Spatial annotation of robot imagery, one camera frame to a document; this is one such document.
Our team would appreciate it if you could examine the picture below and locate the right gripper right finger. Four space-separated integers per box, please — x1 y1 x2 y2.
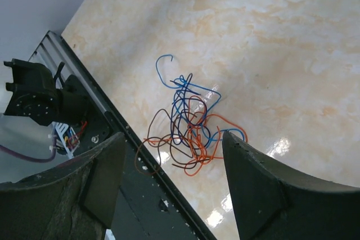
222 132 359 239

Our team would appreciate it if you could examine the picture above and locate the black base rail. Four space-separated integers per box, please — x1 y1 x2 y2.
29 31 215 239

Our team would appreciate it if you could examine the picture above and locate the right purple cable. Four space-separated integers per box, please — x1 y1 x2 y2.
0 135 59 164

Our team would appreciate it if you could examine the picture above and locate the coloured wire bundle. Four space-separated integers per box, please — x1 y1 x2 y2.
134 53 249 178

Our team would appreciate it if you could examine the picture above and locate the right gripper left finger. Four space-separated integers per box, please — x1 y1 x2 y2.
1 132 125 239

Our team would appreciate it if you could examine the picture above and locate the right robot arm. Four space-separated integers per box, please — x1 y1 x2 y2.
4 59 359 239

